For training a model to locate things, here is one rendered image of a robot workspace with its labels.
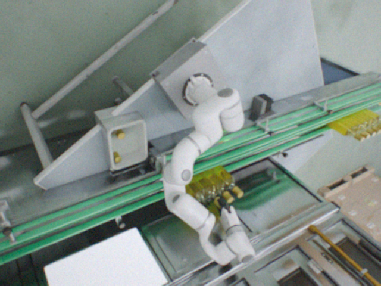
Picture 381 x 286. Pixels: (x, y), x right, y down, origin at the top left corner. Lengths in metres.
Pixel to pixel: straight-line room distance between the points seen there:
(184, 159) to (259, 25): 0.87
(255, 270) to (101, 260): 0.65
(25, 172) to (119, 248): 0.79
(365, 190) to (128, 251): 4.66
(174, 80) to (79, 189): 0.63
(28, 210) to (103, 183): 0.31
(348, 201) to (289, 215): 3.69
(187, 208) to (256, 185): 0.79
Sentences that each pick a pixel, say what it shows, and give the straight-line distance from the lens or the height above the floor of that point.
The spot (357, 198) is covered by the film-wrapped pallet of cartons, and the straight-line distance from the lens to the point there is 5.55.
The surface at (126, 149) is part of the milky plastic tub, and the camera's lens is 1.57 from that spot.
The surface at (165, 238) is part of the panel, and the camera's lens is 1.55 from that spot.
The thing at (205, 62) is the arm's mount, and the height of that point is 0.86.
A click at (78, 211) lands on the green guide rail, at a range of 1.49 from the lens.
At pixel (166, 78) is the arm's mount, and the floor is 0.85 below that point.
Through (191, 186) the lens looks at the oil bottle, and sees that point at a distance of 1.55.
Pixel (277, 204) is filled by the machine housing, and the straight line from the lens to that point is 1.81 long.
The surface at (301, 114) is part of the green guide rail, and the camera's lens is 2.01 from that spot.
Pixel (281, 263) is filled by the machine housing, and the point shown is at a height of 1.46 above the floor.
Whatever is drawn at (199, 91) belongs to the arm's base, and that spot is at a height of 0.94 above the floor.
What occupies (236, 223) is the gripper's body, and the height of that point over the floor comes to 1.31.
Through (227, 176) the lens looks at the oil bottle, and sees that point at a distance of 1.62.
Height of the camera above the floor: 1.95
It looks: 42 degrees down
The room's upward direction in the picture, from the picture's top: 134 degrees clockwise
